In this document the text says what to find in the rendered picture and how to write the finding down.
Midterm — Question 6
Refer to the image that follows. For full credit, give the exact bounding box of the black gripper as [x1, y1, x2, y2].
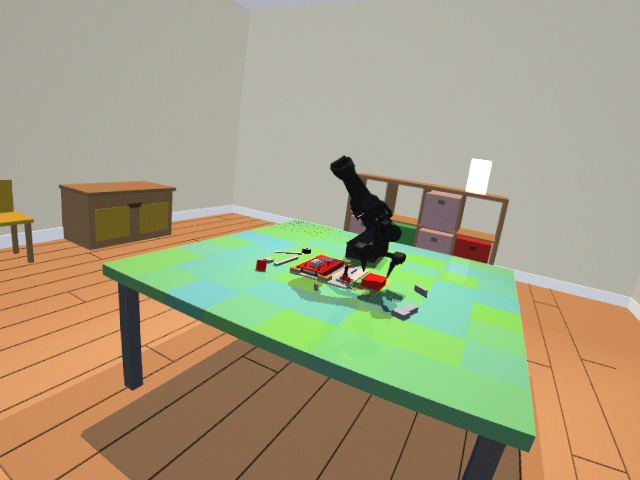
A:
[353, 233, 406, 279]

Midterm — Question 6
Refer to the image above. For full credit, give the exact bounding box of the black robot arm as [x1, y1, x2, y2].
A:
[330, 156, 401, 259]

